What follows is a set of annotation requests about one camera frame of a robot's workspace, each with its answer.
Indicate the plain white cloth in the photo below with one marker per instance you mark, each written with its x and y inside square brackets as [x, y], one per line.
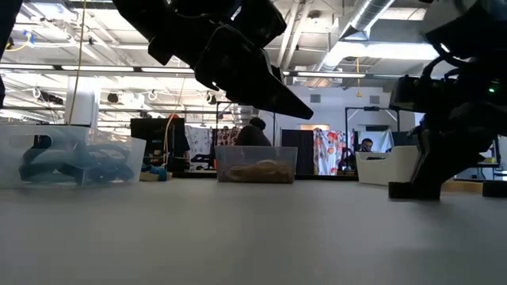
[384, 140]

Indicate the colourful floral cloth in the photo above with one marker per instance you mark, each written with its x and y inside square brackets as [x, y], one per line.
[328, 150]

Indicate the person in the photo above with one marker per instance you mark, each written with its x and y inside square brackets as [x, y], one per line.
[366, 144]
[253, 136]

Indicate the black clothes rack frame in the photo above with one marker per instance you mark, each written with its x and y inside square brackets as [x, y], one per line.
[346, 130]
[274, 132]

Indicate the red dotted cloth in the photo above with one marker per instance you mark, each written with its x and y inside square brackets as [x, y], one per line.
[226, 136]

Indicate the clear plastic basket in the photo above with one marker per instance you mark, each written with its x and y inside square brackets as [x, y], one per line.
[8, 130]

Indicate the tan rubber band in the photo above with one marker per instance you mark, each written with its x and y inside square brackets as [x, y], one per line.
[152, 177]
[463, 187]
[261, 172]
[241, 176]

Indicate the silver ventilation duct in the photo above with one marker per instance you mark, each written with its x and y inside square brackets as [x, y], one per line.
[342, 43]

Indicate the white column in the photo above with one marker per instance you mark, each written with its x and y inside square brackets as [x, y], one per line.
[81, 107]

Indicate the long ceiling light strip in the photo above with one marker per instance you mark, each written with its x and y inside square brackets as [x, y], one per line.
[99, 69]

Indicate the white plastic basket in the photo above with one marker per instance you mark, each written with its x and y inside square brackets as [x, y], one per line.
[380, 170]

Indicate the white patterned cloth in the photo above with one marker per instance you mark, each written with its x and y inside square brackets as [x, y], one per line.
[200, 142]

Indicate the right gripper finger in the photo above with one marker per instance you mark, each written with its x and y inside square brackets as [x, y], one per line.
[447, 154]

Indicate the black monitor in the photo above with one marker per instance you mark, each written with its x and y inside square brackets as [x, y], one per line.
[154, 134]

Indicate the grey translucent basket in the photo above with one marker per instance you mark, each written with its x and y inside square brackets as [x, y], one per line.
[237, 152]

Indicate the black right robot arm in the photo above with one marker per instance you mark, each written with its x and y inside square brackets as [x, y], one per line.
[475, 31]

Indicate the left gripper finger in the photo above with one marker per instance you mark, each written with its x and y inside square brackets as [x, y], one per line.
[245, 75]

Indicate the thin blue rubber band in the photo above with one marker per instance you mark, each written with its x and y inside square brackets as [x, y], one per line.
[43, 158]

